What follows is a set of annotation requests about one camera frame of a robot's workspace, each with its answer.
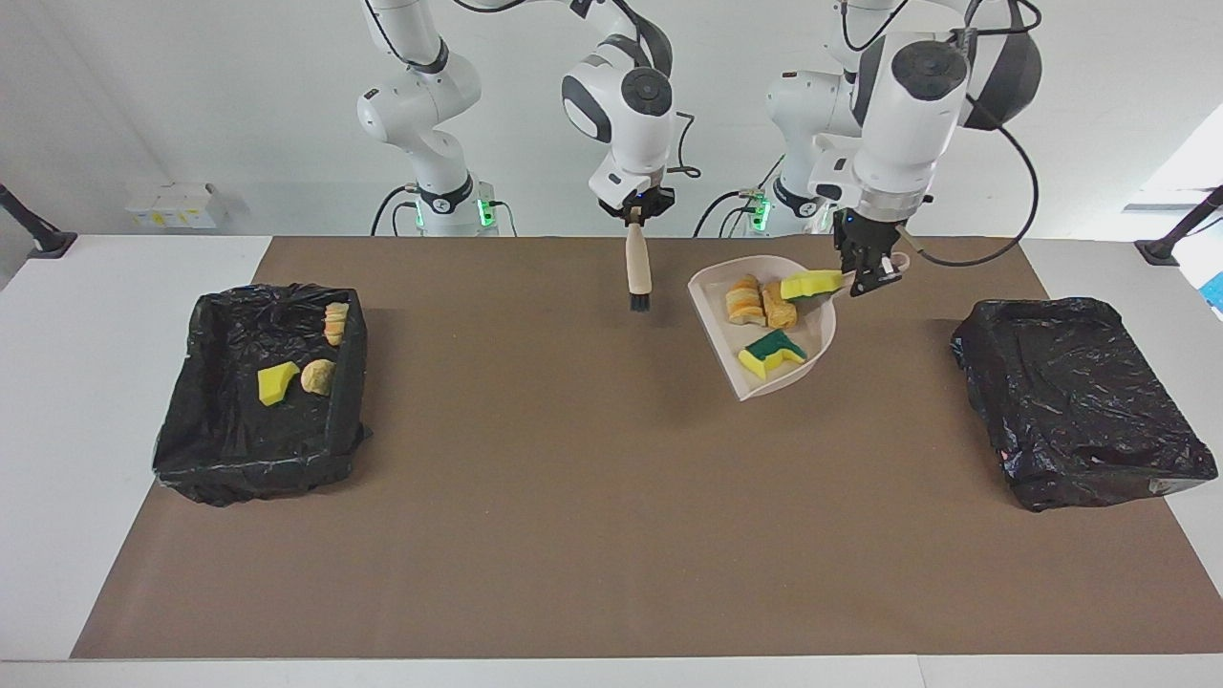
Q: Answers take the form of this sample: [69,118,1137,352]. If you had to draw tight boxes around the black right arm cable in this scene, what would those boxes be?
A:
[573,0,703,181]

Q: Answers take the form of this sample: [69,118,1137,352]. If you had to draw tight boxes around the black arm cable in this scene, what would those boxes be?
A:
[841,0,1042,270]
[573,0,703,181]

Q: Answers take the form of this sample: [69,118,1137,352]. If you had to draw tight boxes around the small green yellow sponge piece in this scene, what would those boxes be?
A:
[257,361,301,407]

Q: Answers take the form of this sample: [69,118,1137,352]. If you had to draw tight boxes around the brown table mat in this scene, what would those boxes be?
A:
[70,236,1223,660]

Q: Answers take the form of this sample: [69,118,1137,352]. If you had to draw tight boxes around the beige plastic dustpan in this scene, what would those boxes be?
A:
[687,253,913,402]

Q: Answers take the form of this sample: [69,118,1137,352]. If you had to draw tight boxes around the beige hand brush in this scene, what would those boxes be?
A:
[624,222,654,314]

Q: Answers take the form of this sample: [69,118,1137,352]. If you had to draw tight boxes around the striped bread roll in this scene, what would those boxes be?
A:
[724,275,765,327]

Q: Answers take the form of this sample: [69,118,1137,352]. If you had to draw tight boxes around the black camera stand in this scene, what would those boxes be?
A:
[1135,184,1223,267]
[0,183,78,260]

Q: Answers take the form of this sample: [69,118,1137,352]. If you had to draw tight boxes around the bin with black bag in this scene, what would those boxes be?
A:
[151,282,374,507]
[951,296,1219,513]

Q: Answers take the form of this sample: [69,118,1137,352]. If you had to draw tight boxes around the white wall socket boxes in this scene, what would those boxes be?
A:
[126,183,230,230]

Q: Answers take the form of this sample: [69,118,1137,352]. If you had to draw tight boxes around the notched yellow green sponge piece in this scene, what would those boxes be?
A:
[737,330,808,381]

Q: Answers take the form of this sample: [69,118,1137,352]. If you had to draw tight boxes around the brown fried bread piece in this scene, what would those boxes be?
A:
[762,280,799,332]

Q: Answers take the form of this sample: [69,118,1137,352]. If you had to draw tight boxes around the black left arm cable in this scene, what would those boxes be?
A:
[841,0,1042,270]

